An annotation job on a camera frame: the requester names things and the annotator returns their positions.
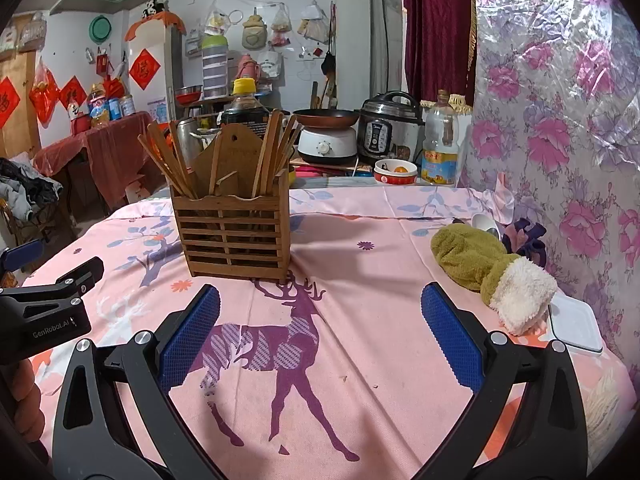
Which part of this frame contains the bundle of wooden chopsticks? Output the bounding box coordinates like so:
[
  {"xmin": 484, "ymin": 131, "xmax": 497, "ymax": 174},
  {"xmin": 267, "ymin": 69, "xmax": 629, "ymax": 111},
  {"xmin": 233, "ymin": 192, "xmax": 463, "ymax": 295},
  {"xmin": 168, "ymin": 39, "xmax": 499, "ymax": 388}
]
[{"xmin": 137, "ymin": 109, "xmax": 305, "ymax": 198}]

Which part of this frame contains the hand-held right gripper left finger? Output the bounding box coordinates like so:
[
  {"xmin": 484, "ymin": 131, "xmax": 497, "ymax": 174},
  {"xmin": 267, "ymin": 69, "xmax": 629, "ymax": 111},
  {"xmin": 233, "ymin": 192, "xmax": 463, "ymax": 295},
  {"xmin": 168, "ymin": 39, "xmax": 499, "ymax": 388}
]
[{"xmin": 51, "ymin": 283, "xmax": 226, "ymax": 480}]

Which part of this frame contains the green round basin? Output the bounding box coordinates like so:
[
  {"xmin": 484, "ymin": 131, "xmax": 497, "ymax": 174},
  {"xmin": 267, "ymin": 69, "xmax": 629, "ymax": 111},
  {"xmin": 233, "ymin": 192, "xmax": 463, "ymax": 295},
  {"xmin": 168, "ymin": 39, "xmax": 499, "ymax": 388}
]
[{"xmin": 89, "ymin": 15, "xmax": 112, "ymax": 43}]

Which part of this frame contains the dark purple cloth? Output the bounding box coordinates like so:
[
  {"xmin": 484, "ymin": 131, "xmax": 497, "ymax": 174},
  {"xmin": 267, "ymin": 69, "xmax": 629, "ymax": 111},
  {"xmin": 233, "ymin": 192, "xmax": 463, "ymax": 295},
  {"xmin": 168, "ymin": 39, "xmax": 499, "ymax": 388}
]
[{"xmin": 502, "ymin": 217, "xmax": 548, "ymax": 266}]

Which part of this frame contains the green white stacked lunch container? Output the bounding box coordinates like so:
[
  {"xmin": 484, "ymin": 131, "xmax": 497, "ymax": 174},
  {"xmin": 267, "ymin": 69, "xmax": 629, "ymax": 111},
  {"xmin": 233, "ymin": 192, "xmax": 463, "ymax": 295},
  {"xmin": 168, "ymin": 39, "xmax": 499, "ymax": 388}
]
[{"xmin": 201, "ymin": 35, "xmax": 230, "ymax": 101}]

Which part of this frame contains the white refrigerator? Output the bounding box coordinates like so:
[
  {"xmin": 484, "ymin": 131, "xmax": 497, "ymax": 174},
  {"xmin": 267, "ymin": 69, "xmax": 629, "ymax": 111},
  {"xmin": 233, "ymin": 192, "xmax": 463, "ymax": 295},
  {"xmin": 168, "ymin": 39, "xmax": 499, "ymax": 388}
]
[{"xmin": 125, "ymin": 22, "xmax": 186, "ymax": 126}]

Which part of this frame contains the floral plastic sheet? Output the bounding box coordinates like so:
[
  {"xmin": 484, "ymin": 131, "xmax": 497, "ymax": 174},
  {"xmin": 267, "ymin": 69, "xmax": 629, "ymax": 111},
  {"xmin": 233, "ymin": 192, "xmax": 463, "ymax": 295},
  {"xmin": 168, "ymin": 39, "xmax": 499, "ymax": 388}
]
[{"xmin": 457, "ymin": 0, "xmax": 640, "ymax": 361}]

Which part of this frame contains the wooden door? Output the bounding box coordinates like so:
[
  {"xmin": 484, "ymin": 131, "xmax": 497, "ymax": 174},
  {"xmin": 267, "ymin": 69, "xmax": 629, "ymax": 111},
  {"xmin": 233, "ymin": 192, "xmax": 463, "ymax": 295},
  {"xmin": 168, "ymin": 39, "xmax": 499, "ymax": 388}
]
[{"xmin": 0, "ymin": 52, "xmax": 43, "ymax": 158}]

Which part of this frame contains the green and white plush cloth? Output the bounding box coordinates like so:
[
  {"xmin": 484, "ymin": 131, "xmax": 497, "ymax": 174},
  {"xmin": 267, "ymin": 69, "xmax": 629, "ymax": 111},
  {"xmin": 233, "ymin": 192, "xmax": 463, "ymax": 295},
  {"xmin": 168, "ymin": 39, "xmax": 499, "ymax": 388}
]
[{"xmin": 431, "ymin": 224, "xmax": 558, "ymax": 336}]

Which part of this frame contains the red diamond paper on refrigerator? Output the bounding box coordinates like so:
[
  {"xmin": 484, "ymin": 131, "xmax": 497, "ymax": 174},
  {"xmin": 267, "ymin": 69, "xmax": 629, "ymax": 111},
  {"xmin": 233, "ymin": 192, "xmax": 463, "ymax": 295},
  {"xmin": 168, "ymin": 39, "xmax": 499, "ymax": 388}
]
[{"xmin": 128, "ymin": 48, "xmax": 163, "ymax": 92}]

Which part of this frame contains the plastic bag with pink contents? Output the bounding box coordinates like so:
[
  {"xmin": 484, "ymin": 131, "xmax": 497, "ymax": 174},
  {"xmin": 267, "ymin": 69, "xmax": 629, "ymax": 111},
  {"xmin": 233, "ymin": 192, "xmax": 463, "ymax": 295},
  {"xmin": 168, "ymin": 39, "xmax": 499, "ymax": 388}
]
[{"xmin": 270, "ymin": 5, "xmax": 293, "ymax": 46}]

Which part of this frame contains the cream knitted yarn cloth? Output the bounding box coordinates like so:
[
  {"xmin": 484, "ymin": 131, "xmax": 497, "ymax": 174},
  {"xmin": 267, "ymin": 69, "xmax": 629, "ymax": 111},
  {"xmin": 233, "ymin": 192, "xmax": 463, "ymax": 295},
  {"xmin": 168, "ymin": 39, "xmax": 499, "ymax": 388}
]
[{"xmin": 582, "ymin": 365, "xmax": 631, "ymax": 441}]

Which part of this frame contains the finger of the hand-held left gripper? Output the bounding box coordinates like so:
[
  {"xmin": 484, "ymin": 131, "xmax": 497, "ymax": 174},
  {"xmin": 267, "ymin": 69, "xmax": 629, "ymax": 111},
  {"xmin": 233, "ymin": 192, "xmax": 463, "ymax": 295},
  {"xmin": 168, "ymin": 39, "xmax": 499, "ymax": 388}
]
[
  {"xmin": 0, "ymin": 239, "xmax": 45, "ymax": 273},
  {"xmin": 0, "ymin": 256, "xmax": 105, "ymax": 304}
]

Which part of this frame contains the red cloth covered table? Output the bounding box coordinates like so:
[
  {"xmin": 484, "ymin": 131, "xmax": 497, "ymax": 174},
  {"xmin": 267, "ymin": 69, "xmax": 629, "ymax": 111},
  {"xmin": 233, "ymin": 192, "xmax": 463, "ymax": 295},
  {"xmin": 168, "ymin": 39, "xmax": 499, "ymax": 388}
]
[{"xmin": 32, "ymin": 111, "xmax": 161, "ymax": 211}]

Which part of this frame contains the dark red curtain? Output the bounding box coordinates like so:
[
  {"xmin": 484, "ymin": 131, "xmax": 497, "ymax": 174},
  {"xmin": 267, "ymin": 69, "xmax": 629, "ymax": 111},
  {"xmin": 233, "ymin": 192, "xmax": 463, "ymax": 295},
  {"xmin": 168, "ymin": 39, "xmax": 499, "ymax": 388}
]
[{"xmin": 402, "ymin": 0, "xmax": 476, "ymax": 106}]

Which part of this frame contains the wooden slatted chopstick holder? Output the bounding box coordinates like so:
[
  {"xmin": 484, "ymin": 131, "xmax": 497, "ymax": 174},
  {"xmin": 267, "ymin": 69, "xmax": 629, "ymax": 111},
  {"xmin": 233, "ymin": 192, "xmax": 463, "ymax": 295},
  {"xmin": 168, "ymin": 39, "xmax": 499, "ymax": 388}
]
[{"xmin": 170, "ymin": 122, "xmax": 292, "ymax": 281}]

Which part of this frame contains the clear bag with beige contents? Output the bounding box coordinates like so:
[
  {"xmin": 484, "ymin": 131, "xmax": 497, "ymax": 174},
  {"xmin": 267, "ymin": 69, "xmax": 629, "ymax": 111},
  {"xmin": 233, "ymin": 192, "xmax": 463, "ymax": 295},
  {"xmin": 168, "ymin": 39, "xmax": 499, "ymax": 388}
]
[{"xmin": 299, "ymin": 2, "xmax": 328, "ymax": 43}]

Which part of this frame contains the red and white bowl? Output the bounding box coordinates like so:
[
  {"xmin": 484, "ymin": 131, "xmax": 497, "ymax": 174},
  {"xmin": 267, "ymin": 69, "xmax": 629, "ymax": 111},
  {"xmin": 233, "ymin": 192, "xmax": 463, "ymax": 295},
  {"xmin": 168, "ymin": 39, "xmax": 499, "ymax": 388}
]
[{"xmin": 373, "ymin": 158, "xmax": 418, "ymax": 186}]

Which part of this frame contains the silver black pressure cooker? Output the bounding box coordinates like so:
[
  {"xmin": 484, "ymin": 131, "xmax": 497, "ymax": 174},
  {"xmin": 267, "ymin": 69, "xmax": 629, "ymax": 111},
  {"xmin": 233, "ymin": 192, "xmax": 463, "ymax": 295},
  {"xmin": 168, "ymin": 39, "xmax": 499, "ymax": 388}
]
[{"xmin": 359, "ymin": 91, "xmax": 426, "ymax": 163}]

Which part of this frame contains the copper frying pan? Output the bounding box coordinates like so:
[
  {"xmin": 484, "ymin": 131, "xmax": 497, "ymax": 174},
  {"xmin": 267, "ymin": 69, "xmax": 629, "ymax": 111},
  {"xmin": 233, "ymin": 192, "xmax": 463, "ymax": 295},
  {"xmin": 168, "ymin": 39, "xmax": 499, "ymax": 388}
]
[{"xmin": 292, "ymin": 109, "xmax": 361, "ymax": 129}]

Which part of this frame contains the pink deer print sheet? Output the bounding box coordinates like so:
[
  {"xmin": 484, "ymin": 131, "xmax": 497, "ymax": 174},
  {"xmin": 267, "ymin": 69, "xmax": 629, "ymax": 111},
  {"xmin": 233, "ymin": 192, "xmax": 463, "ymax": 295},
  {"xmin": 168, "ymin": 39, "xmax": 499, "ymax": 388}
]
[{"xmin": 20, "ymin": 185, "xmax": 626, "ymax": 480}]

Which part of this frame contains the pile of grey black clothes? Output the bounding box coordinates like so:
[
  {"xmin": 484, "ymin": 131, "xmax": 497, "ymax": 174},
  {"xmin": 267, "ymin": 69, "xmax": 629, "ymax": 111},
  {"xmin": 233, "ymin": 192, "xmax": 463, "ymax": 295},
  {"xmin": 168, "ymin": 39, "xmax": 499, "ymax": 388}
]
[{"xmin": 0, "ymin": 157, "xmax": 63, "ymax": 221}]

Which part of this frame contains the white electric cooker base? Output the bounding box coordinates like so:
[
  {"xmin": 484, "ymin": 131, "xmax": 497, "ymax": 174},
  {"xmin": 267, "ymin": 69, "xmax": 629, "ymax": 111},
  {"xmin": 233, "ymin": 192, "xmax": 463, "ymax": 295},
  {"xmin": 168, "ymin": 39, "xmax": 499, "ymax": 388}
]
[{"xmin": 297, "ymin": 125, "xmax": 358, "ymax": 165}]

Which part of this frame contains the steel kettle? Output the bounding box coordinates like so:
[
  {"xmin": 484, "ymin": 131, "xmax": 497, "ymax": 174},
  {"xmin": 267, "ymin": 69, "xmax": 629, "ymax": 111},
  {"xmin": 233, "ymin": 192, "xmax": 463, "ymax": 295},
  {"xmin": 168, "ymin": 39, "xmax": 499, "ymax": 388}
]
[{"xmin": 175, "ymin": 116, "xmax": 223, "ymax": 171}]

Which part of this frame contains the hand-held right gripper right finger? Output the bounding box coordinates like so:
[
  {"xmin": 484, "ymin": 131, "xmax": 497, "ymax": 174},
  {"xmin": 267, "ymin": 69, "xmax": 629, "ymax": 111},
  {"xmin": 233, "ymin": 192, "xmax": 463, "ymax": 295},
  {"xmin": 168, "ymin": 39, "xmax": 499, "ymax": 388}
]
[{"xmin": 419, "ymin": 281, "xmax": 588, "ymax": 480}]

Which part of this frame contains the yellow oil jug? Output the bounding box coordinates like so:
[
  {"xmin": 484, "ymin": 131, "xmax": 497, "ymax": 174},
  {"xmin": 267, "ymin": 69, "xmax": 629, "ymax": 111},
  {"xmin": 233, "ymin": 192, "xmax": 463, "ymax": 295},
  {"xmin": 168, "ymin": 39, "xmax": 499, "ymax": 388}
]
[{"xmin": 87, "ymin": 84, "xmax": 111, "ymax": 128}]

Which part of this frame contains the person's left hand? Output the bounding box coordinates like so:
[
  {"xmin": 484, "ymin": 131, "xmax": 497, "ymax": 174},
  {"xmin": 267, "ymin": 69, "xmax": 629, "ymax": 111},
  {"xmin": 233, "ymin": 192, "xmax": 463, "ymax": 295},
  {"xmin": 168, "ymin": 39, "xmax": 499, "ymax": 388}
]
[{"xmin": 10, "ymin": 355, "xmax": 45, "ymax": 443}]

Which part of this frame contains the clear plastic oil bottle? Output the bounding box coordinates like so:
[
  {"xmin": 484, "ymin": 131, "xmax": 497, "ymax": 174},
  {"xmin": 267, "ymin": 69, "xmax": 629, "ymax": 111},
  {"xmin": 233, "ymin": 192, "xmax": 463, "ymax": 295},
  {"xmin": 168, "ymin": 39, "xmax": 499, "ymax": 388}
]
[{"xmin": 420, "ymin": 89, "xmax": 460, "ymax": 186}]

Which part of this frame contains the beige heart pouch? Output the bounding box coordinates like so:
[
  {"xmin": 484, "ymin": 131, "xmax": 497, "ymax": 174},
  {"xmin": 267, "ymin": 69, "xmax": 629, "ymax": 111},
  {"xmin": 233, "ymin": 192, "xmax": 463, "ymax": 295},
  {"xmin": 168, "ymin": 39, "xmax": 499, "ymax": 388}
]
[{"xmin": 242, "ymin": 14, "xmax": 268, "ymax": 48}]

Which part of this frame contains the clear bag with yellow contents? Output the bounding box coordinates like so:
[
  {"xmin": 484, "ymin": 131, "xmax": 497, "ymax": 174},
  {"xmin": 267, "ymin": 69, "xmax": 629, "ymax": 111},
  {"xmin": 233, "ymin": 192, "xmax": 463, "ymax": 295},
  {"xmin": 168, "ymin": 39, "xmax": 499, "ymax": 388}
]
[{"xmin": 205, "ymin": 0, "xmax": 231, "ymax": 36}]

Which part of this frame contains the large red diamond paper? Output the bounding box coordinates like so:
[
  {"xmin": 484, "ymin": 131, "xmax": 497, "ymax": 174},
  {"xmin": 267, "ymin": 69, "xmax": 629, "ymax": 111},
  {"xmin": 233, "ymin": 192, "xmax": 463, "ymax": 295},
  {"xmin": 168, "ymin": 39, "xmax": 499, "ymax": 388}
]
[{"xmin": 0, "ymin": 76, "xmax": 22, "ymax": 130}]

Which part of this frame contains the red hanging ornament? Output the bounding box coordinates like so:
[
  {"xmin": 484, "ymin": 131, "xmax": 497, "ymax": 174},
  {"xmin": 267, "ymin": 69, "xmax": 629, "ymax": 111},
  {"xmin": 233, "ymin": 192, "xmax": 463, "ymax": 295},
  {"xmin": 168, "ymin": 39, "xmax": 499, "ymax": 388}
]
[{"xmin": 29, "ymin": 60, "xmax": 61, "ymax": 131}]

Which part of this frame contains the wooden chair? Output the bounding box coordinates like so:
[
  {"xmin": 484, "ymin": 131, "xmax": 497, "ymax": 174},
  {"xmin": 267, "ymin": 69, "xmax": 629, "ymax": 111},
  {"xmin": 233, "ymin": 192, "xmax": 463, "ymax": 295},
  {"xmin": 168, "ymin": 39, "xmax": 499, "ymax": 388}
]
[{"xmin": 0, "ymin": 195, "xmax": 76, "ymax": 256}]

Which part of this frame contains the dark sauce bottle yellow cap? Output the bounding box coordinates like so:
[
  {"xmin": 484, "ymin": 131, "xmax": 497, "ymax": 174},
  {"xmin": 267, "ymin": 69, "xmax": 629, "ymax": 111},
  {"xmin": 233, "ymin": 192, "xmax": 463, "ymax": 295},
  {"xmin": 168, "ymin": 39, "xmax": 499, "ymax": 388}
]
[{"xmin": 220, "ymin": 78, "xmax": 273, "ymax": 138}]

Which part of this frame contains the white rectangular lid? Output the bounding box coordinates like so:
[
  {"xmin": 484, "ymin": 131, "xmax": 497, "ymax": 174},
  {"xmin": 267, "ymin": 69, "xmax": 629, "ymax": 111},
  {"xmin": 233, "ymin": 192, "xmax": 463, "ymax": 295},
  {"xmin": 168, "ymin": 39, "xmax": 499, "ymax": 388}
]
[{"xmin": 546, "ymin": 292, "xmax": 606, "ymax": 356}]

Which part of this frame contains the small red diamond paper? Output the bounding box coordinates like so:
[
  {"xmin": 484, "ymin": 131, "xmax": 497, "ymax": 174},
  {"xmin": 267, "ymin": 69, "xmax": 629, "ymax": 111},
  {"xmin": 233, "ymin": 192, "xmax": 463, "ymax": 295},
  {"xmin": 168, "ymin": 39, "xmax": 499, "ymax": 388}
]
[{"xmin": 59, "ymin": 76, "xmax": 88, "ymax": 111}]

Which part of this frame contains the orange cloth on refrigerator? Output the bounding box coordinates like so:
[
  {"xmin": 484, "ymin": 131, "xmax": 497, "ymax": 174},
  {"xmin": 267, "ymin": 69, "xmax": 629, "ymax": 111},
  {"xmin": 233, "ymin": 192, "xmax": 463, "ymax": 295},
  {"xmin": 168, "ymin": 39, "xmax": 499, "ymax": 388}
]
[{"xmin": 124, "ymin": 11, "xmax": 187, "ymax": 41}]

